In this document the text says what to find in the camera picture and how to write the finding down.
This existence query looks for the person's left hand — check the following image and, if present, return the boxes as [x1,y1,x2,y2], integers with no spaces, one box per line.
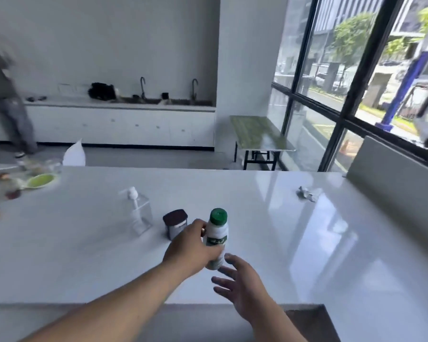
[162,219,226,279]

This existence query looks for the person's right hand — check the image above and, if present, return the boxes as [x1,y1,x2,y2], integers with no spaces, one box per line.
[211,253,287,323]

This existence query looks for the white bottle with green cap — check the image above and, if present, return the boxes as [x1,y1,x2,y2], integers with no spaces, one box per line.
[204,208,229,271]

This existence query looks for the person's left forearm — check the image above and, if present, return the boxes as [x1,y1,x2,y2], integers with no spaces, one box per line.
[21,259,197,342]

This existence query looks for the person's right forearm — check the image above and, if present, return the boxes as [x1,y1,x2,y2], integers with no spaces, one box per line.
[249,301,308,342]

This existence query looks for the dark lidded jar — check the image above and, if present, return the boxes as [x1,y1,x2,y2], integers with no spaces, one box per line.
[163,209,189,241]

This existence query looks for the clear pump soap dispenser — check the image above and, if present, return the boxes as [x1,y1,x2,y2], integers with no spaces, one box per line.
[118,186,153,236]

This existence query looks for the crumpled white tissue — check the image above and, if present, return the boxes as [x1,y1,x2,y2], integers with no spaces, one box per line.
[296,186,322,203]

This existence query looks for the green folding table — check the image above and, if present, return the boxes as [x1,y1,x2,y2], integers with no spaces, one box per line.
[230,115,297,171]

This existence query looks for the white counter cabinet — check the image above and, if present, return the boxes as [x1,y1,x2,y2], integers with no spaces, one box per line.
[0,96,217,148]

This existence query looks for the clear glass bowl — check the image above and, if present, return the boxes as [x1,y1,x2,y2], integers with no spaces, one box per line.
[21,158,63,176]

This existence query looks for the black bag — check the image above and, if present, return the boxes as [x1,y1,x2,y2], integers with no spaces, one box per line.
[88,82,117,101]

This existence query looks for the white partition panel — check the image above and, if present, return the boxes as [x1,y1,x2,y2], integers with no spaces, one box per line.
[345,135,428,248]

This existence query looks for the blue outdoor pole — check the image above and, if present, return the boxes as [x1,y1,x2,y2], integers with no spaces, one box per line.
[375,51,428,132]

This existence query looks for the green outdoor tree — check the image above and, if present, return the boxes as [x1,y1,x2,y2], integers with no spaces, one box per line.
[331,12,377,70]

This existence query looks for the black window frame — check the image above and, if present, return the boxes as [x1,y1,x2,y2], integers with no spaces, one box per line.
[271,0,428,172]

